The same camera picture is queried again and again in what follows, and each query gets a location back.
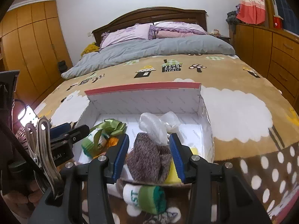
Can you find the brown printed blanket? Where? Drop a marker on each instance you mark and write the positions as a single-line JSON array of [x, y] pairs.
[[233, 126]]

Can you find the small black object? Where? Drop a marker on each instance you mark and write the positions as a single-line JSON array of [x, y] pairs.
[[62, 66]]

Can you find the cream and red curtain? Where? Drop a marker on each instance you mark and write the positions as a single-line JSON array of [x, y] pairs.
[[251, 2]]

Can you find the orange sock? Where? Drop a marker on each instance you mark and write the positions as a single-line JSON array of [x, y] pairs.
[[113, 141]]

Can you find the light purple pillow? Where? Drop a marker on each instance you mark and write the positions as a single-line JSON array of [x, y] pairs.
[[126, 35]]

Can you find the green ribbon bow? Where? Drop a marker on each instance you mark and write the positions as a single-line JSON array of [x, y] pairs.
[[112, 126]]

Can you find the red container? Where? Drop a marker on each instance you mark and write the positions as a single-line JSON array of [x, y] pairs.
[[277, 22]]

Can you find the grey duvet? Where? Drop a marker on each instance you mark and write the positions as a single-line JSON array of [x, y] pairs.
[[151, 49]]

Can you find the white mesh bath pouf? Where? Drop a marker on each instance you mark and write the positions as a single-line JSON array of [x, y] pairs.
[[151, 123]]

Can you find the pink pillow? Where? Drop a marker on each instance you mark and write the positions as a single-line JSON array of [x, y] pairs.
[[172, 34]]

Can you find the wooden wardrobe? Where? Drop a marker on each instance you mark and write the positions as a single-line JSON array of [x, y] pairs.
[[35, 46]]

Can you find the wooden nightstand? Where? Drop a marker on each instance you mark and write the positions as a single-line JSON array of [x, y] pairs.
[[222, 39]]

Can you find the yellow sponge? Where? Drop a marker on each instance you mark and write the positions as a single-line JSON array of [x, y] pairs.
[[171, 177]]

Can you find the purple frilled pillow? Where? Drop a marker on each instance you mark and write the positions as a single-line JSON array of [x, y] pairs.
[[179, 26]]

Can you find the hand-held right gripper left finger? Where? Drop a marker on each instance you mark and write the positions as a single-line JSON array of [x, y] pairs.
[[120, 158]]

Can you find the grey knitted sock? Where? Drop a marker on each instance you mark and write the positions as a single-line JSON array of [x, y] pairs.
[[154, 219], [147, 158]]

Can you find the dark clothes pile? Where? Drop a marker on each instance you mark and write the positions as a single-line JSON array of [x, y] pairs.
[[231, 18]]

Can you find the yellow cloth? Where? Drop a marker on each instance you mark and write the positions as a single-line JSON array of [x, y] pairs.
[[90, 49]]

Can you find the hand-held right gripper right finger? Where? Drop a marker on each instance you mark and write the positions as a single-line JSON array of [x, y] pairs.
[[176, 158]]

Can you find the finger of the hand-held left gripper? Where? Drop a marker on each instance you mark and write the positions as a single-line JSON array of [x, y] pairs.
[[59, 130], [78, 131]]

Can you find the green and white sock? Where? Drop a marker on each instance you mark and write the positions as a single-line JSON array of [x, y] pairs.
[[93, 142], [144, 198]]

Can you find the wooden bed headboard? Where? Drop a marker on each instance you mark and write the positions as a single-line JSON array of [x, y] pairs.
[[149, 12]]

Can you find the red cardboard box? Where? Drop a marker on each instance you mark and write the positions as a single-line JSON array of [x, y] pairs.
[[144, 100]]

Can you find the wooden dresser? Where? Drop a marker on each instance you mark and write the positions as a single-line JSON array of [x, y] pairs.
[[280, 51]]

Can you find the person's left hand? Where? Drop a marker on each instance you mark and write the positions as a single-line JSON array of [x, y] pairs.
[[25, 199]]

